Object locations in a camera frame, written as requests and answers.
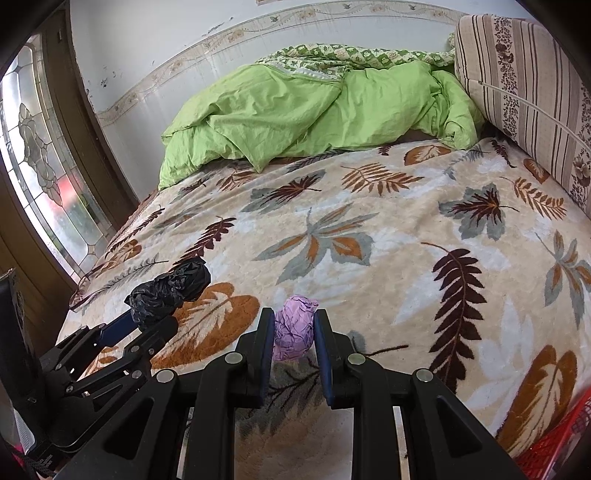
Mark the patterned glass door panel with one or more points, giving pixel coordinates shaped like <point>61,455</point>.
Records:
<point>41,152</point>

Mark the leaf-print fleece blanket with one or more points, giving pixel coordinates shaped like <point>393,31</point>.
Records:
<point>392,258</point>

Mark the purple plastic bag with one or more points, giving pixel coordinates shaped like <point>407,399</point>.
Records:
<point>293,332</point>

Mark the red plastic basket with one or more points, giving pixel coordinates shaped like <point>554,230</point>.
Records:
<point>554,443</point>

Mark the brown wooden door frame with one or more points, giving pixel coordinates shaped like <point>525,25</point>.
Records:
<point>78,115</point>

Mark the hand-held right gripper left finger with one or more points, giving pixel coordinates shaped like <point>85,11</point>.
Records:
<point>265,355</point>

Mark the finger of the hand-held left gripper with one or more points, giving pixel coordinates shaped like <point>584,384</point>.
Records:
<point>117,330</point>
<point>138,355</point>

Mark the striped floral pillow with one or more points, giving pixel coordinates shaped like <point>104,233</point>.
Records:
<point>531,92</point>

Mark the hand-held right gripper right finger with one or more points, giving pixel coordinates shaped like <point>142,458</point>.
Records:
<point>323,360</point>

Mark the black plastic bag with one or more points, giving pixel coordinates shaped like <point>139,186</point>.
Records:
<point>171,288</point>

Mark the green patterned quilt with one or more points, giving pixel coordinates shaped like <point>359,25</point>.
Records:
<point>369,53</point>

